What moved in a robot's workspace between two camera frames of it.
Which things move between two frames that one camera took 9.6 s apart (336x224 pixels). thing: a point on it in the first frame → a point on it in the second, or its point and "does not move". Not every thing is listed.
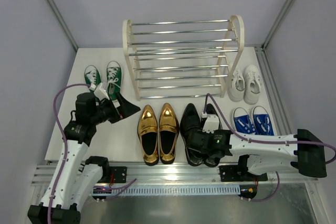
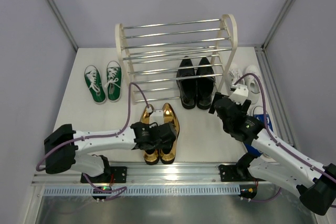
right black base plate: [239, 173] does not move
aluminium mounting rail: [175, 174] does not move
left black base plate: [119, 175] does not move
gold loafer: [168, 131] does not move
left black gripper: [115, 111] → [166, 133]
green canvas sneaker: [92, 75] does not move
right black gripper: [196, 140] → [220, 106]
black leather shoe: [190, 122] → [187, 87]
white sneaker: [252, 81] does not move
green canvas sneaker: [114, 77] does not move
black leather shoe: [213, 161] → [205, 86]
